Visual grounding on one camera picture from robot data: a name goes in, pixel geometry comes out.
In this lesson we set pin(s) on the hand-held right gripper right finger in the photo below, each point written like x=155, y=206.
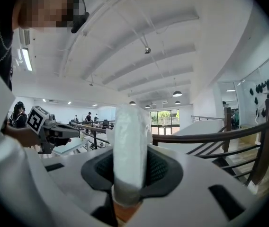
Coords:
x=191, y=197

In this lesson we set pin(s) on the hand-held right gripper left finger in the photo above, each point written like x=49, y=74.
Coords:
x=73, y=174

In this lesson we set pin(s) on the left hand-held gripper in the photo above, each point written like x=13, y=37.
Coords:
x=36, y=119

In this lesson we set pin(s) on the white cloth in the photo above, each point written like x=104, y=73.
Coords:
x=129, y=150

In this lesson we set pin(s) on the person's left forearm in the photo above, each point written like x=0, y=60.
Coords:
x=23, y=136

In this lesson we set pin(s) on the person's left hand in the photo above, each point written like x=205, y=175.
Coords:
x=61, y=142

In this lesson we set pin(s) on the white side table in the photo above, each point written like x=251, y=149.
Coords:
x=70, y=146

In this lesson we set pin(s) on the dark wooden chair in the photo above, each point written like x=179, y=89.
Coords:
x=208, y=137

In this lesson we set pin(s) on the black pendant lamp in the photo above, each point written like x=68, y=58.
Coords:
x=147, y=106
x=177, y=102
x=177, y=94
x=132, y=103

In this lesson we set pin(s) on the glass entrance door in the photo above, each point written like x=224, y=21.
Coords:
x=165, y=122

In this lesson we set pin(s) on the fluorescent tube light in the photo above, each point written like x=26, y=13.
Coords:
x=27, y=59

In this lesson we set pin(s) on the brown cardboard box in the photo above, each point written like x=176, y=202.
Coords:
x=249, y=136

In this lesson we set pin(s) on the ceiling air vent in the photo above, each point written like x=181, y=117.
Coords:
x=25, y=37

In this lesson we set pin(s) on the ceiling spotlight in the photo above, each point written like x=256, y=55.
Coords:
x=147, y=50

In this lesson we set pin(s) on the person's head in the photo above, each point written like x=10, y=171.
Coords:
x=44, y=8

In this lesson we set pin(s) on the black head camera mount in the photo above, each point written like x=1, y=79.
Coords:
x=80, y=20

